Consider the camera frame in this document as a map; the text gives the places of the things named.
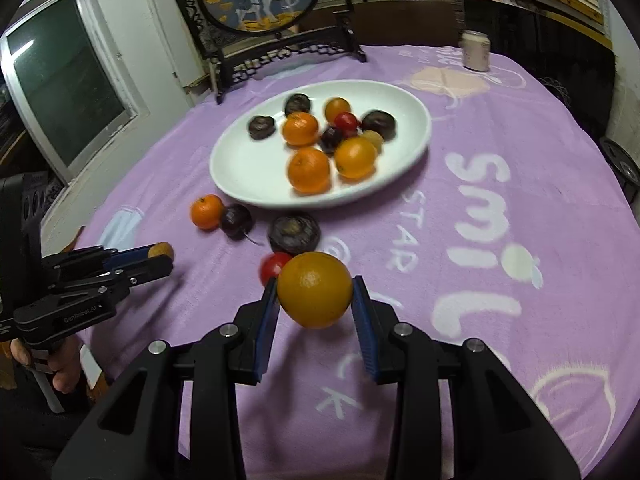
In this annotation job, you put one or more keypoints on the longan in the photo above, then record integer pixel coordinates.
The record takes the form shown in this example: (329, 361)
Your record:
(374, 137)
(164, 249)

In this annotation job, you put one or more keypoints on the purple printed blanket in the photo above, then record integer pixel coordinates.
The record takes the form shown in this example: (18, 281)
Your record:
(500, 310)

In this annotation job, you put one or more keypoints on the brown wooden chair back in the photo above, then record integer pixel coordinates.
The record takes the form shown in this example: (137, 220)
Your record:
(400, 20)

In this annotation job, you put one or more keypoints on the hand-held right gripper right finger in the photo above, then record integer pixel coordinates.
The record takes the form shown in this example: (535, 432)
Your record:
(365, 330)

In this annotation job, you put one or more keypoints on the dark cherry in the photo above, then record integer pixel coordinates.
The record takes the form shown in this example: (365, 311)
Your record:
(236, 221)
(331, 139)

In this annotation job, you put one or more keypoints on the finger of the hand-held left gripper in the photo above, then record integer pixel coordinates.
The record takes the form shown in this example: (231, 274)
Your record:
(127, 255)
(150, 267)

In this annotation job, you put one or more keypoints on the white oval plate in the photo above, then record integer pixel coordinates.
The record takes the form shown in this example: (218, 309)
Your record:
(240, 170)

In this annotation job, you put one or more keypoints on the pale drink can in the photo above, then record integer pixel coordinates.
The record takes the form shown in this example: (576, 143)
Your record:
(475, 52)

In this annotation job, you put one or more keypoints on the water chestnut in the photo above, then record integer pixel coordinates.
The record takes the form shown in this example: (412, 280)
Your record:
(378, 124)
(298, 104)
(261, 126)
(294, 233)

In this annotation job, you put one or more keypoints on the window with white frame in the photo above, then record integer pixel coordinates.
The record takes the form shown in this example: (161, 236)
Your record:
(65, 85)

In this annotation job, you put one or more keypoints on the yellow orange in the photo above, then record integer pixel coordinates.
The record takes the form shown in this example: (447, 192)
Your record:
(337, 107)
(355, 157)
(315, 290)

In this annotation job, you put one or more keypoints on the white board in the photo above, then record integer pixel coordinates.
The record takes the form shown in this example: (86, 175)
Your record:
(165, 35)

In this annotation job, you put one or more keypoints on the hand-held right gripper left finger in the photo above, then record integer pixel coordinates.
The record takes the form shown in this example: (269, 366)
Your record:
(267, 330)

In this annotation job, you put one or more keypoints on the small tangerine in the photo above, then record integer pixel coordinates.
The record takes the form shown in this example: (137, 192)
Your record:
(206, 211)

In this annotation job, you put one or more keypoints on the person's left hand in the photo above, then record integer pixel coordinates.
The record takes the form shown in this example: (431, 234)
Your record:
(67, 365)

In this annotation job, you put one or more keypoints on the red cherry tomato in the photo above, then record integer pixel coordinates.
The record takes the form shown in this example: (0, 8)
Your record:
(346, 121)
(272, 267)

